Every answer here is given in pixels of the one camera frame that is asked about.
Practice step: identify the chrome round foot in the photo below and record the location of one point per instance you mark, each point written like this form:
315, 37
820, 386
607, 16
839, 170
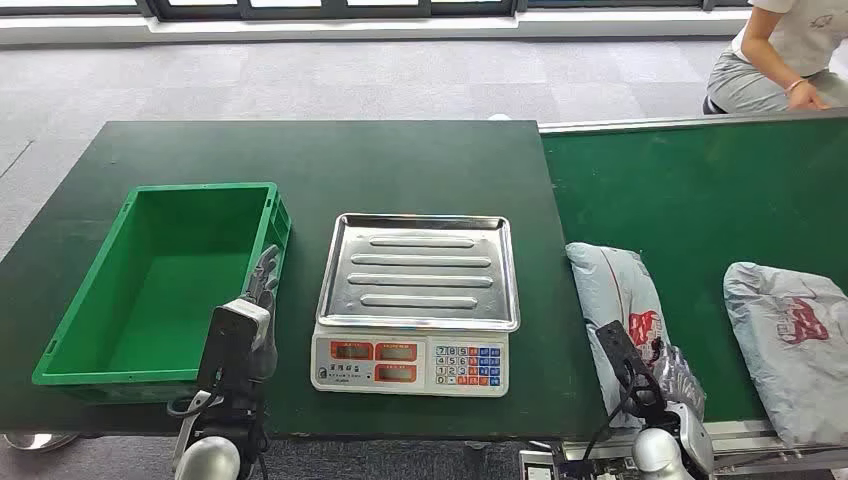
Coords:
36, 440

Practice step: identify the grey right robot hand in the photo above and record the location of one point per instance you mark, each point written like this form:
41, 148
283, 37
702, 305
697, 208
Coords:
679, 381

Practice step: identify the white electronic scale body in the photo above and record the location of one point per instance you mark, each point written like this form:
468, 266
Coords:
424, 348

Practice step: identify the person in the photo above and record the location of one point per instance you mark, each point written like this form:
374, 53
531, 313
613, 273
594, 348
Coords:
795, 40

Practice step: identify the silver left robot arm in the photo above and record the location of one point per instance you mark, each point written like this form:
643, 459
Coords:
208, 460

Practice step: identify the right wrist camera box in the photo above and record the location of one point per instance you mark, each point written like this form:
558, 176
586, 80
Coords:
619, 351

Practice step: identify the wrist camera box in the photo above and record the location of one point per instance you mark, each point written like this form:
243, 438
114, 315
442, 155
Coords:
228, 344
619, 351

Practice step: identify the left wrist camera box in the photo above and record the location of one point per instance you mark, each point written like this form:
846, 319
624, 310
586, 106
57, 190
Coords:
228, 344

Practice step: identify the green conveyor belt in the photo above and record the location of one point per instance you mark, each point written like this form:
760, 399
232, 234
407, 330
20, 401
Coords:
696, 192

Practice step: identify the person's hand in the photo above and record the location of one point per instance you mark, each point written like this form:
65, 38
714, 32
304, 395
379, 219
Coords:
807, 98

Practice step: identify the green plastic crate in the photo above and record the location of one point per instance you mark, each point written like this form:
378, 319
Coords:
166, 305

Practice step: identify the dark green table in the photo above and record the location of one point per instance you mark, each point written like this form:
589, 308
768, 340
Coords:
397, 166

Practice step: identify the steel weighing tray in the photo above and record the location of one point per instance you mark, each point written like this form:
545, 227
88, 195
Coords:
417, 272

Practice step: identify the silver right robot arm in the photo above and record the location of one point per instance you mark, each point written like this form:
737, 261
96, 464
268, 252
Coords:
656, 454

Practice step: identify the dark window frame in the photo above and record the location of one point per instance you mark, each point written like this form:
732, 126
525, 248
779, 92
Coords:
331, 8

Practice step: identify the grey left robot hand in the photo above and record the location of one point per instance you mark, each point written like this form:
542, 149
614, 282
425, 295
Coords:
268, 351

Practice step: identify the grey plastic parcel bag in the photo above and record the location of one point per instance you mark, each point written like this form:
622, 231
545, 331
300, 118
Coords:
788, 371
613, 291

